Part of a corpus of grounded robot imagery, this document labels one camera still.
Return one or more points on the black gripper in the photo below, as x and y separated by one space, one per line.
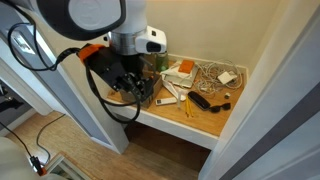
118 71

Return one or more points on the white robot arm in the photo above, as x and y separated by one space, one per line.
116 34

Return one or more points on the brown cardboard box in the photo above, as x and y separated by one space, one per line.
153 89

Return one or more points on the white remote control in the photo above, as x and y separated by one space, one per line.
166 101

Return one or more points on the green glass jar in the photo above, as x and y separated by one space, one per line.
162 61

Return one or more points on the white papers stack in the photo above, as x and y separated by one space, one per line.
172 77

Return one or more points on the white upright tube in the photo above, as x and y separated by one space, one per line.
179 100

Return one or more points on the orange notepad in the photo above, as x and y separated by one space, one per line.
186 66

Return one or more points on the yellow pencil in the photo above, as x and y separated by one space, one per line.
186 107
189 108

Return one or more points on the black glasses case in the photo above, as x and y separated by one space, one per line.
199 100

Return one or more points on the white power adapter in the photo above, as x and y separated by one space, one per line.
226 77

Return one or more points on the black sunglasses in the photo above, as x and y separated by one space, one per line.
217 108

